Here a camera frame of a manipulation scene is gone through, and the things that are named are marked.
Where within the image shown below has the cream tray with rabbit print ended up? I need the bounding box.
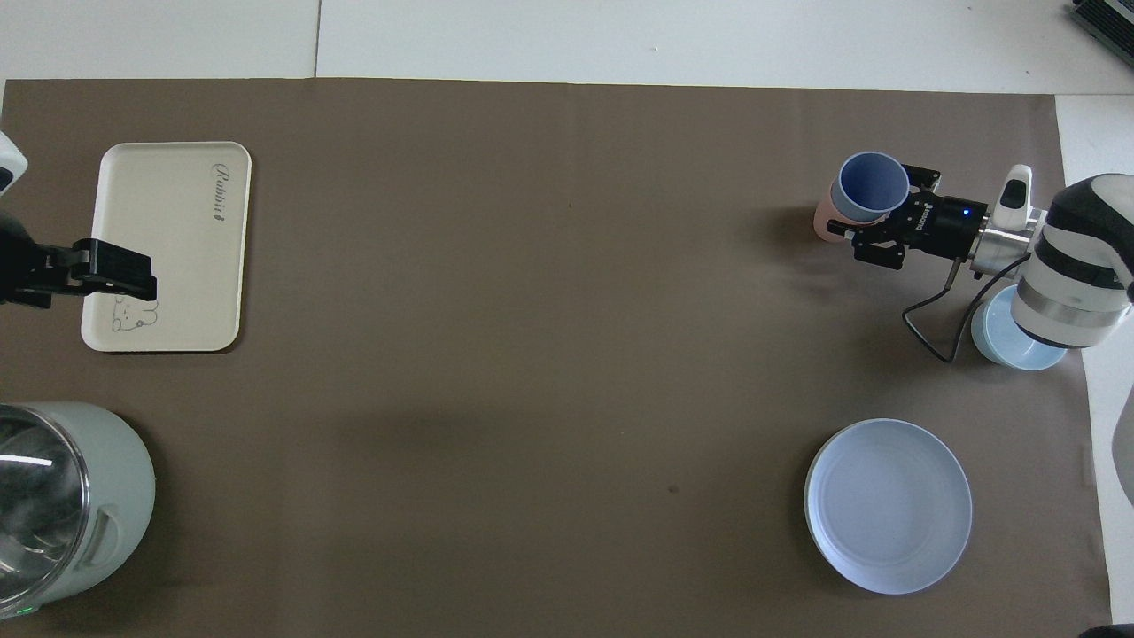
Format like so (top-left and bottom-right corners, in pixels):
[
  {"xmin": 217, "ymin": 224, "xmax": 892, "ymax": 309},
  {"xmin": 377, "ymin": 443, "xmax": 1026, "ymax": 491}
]
[{"xmin": 81, "ymin": 142, "xmax": 252, "ymax": 354}]

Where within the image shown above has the blue plate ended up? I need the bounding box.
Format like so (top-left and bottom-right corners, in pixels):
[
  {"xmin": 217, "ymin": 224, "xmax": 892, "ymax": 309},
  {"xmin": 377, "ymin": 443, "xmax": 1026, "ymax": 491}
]
[{"xmin": 804, "ymin": 418, "xmax": 974, "ymax": 595}]

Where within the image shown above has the blue cup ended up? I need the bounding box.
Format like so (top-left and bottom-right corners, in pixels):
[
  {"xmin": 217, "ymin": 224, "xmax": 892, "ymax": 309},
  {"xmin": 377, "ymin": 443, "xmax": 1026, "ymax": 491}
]
[{"xmin": 836, "ymin": 152, "xmax": 911, "ymax": 224}]

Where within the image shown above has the dark grey ribbed device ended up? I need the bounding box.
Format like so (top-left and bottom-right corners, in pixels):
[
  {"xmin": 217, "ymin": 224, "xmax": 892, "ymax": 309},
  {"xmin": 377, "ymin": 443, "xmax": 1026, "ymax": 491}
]
[{"xmin": 1068, "ymin": 0, "xmax": 1134, "ymax": 43}]

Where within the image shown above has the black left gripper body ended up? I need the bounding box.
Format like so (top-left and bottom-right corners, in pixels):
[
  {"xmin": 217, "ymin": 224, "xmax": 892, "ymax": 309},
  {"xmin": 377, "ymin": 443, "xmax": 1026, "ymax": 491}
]
[{"xmin": 0, "ymin": 213, "xmax": 76, "ymax": 308}]

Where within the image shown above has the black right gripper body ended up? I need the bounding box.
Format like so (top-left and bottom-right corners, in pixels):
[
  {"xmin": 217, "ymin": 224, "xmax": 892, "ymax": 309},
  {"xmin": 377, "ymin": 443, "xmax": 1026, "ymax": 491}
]
[{"xmin": 897, "ymin": 197, "xmax": 989, "ymax": 260}]

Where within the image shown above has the light blue bowl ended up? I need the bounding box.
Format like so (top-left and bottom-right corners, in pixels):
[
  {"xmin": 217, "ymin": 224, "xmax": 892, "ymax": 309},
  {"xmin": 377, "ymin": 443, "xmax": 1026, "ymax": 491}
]
[{"xmin": 970, "ymin": 285, "xmax": 1069, "ymax": 371}]

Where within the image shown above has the glass pot lid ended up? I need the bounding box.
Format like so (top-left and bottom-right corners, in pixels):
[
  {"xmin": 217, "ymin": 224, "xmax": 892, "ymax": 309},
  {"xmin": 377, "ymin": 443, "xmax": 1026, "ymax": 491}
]
[{"xmin": 0, "ymin": 406, "xmax": 91, "ymax": 614}]

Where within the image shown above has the brown paper table mat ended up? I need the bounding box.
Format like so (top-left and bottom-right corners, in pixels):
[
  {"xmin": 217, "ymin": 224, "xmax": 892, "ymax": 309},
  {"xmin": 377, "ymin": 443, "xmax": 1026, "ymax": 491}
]
[{"xmin": 0, "ymin": 78, "xmax": 1115, "ymax": 638}]

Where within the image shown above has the pink cup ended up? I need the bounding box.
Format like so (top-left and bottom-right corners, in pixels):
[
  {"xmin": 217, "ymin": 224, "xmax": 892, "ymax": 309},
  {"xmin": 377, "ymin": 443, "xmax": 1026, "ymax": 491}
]
[{"xmin": 813, "ymin": 182, "xmax": 887, "ymax": 245}]

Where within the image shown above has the pale green electric pot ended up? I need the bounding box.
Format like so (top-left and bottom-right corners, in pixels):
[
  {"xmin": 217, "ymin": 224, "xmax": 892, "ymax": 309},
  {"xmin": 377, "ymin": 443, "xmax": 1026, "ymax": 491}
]
[{"xmin": 0, "ymin": 401, "xmax": 157, "ymax": 617}]

